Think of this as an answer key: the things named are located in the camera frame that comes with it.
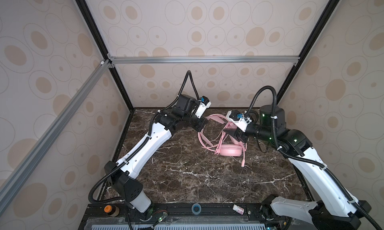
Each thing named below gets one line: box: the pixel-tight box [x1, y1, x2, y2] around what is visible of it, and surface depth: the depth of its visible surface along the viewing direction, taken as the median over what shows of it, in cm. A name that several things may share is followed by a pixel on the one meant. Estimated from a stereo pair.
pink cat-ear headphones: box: [198, 114, 246, 157], surface depth 64 cm
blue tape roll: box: [191, 203, 202, 215], surface depth 76 cm
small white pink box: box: [232, 204, 245, 215], surface depth 75 cm
